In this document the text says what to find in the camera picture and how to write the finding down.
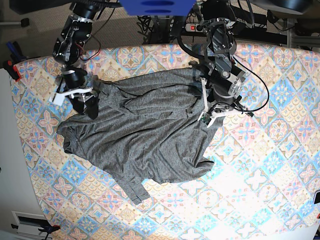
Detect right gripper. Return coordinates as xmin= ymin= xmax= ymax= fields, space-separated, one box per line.
xmin=49 ymin=68 xmax=99 ymax=120

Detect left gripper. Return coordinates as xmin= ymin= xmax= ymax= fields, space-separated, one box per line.
xmin=197 ymin=77 xmax=254 ymax=128

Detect grey t-shirt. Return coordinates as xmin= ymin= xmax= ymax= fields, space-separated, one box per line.
xmin=56 ymin=67 xmax=224 ymax=205

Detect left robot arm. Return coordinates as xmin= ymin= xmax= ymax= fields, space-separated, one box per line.
xmin=170 ymin=0 xmax=255 ymax=128

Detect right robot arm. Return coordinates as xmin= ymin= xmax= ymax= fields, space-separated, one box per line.
xmin=49 ymin=0 xmax=122 ymax=120

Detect white power strip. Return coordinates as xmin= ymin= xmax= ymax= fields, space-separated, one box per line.
xmin=184 ymin=23 xmax=204 ymax=33

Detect red black clamp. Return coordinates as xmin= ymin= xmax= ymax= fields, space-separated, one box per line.
xmin=3 ymin=60 xmax=21 ymax=82

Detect patterned tablecloth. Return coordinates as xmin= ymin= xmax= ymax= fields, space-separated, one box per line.
xmin=10 ymin=44 xmax=320 ymax=240

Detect blue black clamp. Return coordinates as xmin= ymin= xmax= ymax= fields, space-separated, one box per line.
xmin=11 ymin=224 xmax=61 ymax=240

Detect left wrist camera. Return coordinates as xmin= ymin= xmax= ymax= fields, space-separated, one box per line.
xmin=200 ymin=113 xmax=212 ymax=126

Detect tangled black cables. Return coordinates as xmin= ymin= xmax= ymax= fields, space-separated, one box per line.
xmin=136 ymin=0 xmax=206 ymax=46

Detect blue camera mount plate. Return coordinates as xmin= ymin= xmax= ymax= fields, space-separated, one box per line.
xmin=119 ymin=0 xmax=196 ymax=16

